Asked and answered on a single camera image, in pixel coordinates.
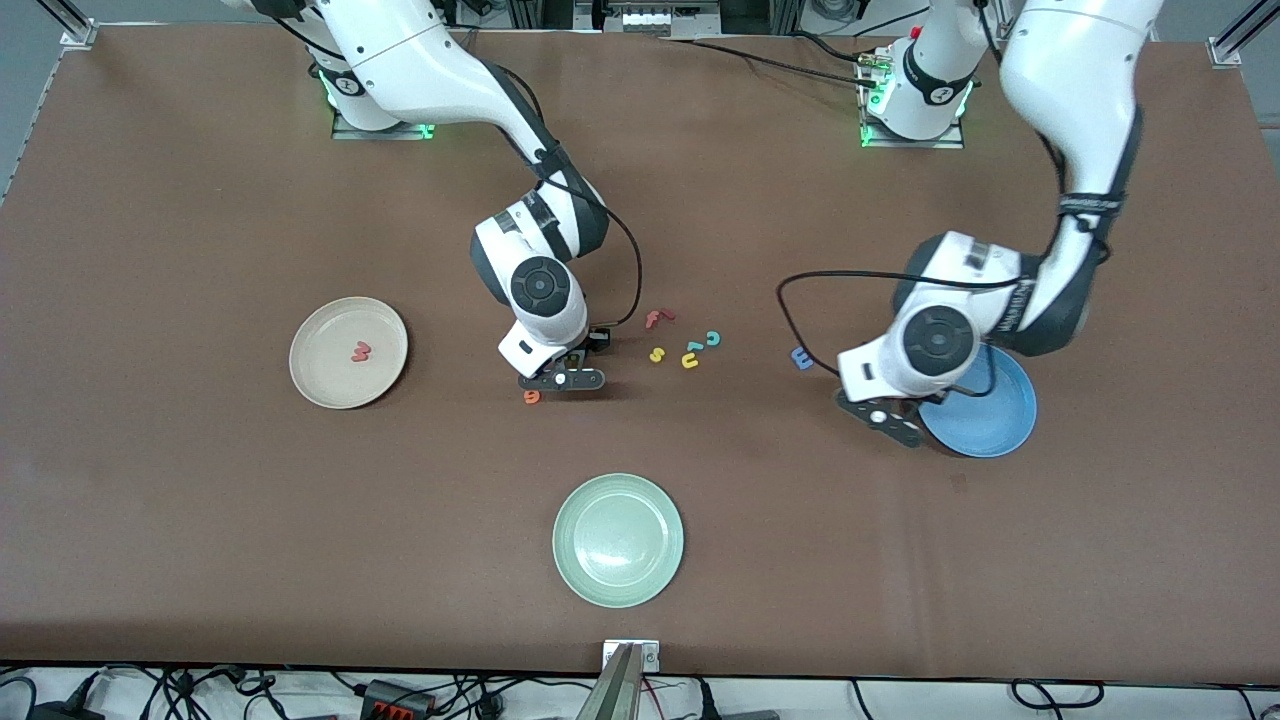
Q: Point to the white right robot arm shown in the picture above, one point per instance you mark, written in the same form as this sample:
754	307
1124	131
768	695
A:
420	60

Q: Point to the red foam letter f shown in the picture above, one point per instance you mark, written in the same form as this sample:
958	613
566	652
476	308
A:
655	319

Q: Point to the blue round plate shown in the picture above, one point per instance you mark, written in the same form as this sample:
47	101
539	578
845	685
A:
1000	420

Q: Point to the aluminium profile beam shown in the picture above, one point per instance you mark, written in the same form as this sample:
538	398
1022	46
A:
615	695

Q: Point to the blue foam letter m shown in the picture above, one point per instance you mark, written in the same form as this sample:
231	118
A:
802	358

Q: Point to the silver camera mount bracket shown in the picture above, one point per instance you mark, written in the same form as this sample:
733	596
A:
650	655

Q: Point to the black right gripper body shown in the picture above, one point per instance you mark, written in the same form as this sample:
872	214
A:
596	342

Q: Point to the black orange power strip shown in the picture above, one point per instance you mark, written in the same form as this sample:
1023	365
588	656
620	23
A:
395	700

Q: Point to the aluminium table corner bracket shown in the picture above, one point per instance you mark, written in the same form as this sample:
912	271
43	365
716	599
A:
1225	52
78	37

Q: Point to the light brown round plate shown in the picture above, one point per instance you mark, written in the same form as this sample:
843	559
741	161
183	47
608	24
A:
330	380

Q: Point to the grey metal device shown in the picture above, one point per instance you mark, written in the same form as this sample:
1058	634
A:
660	20

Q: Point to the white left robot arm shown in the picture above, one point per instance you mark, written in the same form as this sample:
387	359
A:
1080	80

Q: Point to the pale green round plate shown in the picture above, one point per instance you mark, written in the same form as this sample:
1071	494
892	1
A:
618	540

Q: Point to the pink foam letter w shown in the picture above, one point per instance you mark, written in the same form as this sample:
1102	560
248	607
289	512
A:
360	352

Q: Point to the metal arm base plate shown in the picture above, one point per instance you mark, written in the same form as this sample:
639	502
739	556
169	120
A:
915	144
400	133

